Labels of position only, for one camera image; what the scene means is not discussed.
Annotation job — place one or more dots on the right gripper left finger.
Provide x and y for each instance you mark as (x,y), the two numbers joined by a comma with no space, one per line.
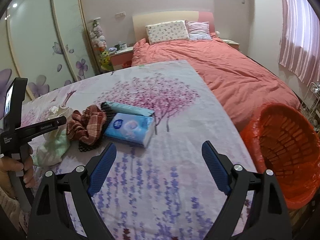
(50,217)

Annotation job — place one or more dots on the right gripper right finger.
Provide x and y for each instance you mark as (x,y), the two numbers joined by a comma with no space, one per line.
(268,216)

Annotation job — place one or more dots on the light green cloth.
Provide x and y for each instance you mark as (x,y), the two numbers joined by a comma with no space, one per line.
(56,144)

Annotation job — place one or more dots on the white paper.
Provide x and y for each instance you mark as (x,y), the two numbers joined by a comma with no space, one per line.
(59,111)

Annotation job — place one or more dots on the red plaid cloth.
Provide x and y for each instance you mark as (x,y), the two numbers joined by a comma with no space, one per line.
(74,126)

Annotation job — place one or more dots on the black hair comb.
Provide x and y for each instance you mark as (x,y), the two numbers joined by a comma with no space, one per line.
(95,122)

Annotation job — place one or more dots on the teal cosmetic tube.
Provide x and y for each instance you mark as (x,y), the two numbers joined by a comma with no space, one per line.
(126,109)

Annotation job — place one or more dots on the blue tissue pack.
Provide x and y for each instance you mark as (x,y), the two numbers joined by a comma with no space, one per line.
(131,129)

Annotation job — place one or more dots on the person's left hand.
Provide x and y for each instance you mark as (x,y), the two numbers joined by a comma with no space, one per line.
(9,164)

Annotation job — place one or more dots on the red plastic laundry basket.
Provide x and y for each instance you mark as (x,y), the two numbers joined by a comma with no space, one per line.
(279,138)

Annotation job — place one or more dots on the sliding wardrobe with flowers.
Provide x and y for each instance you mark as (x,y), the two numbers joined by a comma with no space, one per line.
(47,42)

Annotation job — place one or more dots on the floral purple pink tablecloth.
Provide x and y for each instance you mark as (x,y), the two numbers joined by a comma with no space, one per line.
(160,187)

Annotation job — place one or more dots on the yellow green plush toy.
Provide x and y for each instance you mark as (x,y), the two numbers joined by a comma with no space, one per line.
(105,61)

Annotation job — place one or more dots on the plush toy stack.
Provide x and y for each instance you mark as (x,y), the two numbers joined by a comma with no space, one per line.
(97,37)

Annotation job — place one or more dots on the pink white nightstand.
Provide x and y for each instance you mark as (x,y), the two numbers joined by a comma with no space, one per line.
(120,57)

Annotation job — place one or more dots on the small red bin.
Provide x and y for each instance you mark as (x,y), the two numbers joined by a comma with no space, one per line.
(127,64)

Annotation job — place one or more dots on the salmon pink bed duvet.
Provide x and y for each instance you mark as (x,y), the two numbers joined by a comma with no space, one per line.
(240,84)

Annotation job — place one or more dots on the cream and pink headboard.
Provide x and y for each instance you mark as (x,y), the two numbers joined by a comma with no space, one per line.
(140,21)

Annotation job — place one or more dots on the pink striped curtain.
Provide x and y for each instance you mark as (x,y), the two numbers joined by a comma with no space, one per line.
(299,44)

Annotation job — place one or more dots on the far right nightstand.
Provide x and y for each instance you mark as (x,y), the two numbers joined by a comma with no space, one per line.
(232,44)

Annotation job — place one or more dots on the white floral pillow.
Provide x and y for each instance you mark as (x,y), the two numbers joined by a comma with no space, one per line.
(167,31)

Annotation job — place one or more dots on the pink striped pillow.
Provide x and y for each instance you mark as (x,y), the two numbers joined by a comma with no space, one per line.
(198,30)

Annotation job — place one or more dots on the white wire rack shelf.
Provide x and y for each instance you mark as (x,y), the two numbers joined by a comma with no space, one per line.
(310,105)

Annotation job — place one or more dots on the wall power outlet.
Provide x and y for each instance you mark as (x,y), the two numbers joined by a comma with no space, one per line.
(120,14)

